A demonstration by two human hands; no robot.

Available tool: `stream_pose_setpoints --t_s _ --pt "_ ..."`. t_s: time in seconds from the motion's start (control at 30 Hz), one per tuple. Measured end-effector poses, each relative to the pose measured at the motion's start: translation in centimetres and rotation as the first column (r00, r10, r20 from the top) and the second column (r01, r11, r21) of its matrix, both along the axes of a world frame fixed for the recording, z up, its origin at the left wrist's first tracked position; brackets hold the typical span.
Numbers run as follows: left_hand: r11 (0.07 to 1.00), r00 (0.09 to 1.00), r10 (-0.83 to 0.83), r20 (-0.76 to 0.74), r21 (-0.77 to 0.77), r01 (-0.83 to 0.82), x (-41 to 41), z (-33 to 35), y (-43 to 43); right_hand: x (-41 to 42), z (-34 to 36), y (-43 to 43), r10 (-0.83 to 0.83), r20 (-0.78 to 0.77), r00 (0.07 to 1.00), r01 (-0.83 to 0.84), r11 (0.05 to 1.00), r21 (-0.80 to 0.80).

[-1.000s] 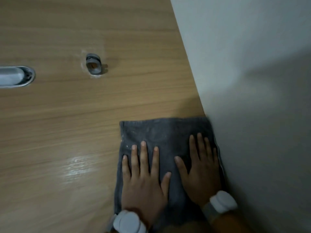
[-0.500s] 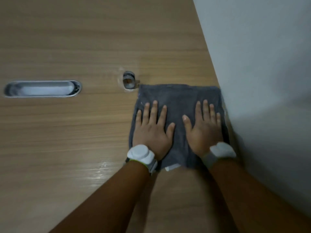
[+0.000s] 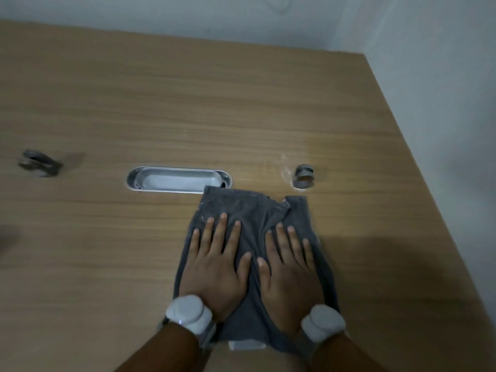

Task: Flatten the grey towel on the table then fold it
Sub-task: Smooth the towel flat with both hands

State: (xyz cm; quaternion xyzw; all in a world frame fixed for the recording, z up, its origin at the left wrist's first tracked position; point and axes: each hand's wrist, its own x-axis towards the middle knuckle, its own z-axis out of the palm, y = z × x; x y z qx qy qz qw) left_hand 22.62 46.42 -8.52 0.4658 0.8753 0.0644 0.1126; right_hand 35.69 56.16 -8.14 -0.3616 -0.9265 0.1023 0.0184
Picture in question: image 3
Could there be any white wrist tracker grey band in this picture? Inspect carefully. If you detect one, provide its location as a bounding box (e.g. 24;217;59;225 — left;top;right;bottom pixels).
158;294;217;349
298;304;348;363

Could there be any person's right hand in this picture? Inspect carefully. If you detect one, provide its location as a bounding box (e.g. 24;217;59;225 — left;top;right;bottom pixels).
256;223;324;337

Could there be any silver oval cable grommet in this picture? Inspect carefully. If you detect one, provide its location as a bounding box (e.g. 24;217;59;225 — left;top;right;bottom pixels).
126;166;233;195

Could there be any metal partition clamp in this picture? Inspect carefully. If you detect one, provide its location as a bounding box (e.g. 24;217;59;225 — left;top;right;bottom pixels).
17;149;64;178
291;163;317;190

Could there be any grey cloth towel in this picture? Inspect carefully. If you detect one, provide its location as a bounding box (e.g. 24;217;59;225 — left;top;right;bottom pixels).
173;184;342;355

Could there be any person's left hand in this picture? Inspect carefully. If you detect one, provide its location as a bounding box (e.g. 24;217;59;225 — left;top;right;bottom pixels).
179;212;253;324

